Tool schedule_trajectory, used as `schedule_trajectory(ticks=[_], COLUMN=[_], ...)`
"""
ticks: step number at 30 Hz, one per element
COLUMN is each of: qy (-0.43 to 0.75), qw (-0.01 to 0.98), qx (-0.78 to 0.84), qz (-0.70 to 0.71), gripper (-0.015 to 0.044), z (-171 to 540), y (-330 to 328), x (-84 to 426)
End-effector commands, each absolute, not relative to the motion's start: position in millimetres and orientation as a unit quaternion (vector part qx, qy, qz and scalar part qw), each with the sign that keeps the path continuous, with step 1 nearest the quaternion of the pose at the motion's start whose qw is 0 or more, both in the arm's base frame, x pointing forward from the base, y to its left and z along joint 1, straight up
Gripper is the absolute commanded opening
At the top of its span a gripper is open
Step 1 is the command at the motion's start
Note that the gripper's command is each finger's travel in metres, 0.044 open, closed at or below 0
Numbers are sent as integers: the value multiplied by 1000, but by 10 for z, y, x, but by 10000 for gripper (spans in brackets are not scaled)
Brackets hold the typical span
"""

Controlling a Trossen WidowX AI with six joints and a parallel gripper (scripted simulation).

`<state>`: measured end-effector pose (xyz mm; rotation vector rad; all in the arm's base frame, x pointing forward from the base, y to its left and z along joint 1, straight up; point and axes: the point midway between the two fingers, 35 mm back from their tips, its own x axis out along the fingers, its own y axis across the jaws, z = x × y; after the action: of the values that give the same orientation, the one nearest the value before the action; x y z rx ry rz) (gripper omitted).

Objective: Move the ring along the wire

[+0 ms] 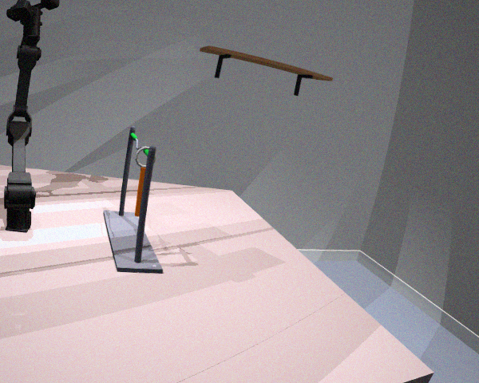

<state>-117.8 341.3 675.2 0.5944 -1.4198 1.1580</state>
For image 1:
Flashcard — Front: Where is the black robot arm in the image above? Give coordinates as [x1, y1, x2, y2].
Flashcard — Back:
[4, 0, 42, 233]

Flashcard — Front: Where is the orange bar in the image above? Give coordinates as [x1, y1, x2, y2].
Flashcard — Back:
[135, 146, 149, 217]

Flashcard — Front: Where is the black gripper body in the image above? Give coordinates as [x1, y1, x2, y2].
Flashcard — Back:
[6, 0, 60, 26]

